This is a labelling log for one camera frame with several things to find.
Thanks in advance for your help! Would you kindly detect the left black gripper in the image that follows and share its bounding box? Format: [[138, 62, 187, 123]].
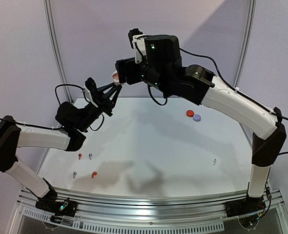
[[75, 81, 121, 133]]

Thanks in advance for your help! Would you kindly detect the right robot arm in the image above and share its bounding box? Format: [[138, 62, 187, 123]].
[[115, 32, 287, 213]]

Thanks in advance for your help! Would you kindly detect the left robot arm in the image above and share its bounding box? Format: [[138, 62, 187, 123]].
[[0, 78, 122, 212]]

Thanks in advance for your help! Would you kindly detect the red charging case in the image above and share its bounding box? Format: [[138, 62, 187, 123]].
[[186, 110, 194, 117]]

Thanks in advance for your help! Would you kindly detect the purple charging case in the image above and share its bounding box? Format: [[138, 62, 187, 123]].
[[192, 114, 202, 122]]

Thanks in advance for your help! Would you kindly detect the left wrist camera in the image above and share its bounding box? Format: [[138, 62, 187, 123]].
[[83, 77, 98, 107]]

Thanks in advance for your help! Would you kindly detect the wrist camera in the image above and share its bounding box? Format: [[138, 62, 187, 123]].
[[83, 77, 98, 107], [128, 28, 146, 64]]

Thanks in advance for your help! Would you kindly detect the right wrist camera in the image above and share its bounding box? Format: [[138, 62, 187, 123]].
[[128, 28, 146, 64]]

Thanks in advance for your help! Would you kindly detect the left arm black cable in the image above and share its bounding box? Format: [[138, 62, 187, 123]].
[[55, 84, 104, 131]]

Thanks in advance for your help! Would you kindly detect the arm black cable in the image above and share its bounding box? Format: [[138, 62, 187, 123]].
[[55, 84, 104, 131], [147, 47, 288, 156]]

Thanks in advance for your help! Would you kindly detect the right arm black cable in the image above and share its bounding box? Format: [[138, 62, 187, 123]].
[[147, 47, 288, 156]]

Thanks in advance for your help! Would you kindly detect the left aluminium corner post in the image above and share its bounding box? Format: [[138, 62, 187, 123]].
[[42, 0, 73, 103]]

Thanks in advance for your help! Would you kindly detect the aluminium corner post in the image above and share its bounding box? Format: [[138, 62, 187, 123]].
[[233, 0, 256, 87], [42, 0, 73, 103]]

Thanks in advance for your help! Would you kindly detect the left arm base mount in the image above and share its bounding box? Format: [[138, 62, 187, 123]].
[[35, 198, 79, 217]]

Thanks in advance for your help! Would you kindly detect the right aluminium corner post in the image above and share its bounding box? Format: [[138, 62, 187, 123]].
[[233, 0, 256, 87]]

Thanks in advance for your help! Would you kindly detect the aluminium front rail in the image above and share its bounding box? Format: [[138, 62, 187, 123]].
[[10, 189, 288, 234]]

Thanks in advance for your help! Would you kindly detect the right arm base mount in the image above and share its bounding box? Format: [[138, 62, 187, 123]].
[[224, 196, 266, 217]]

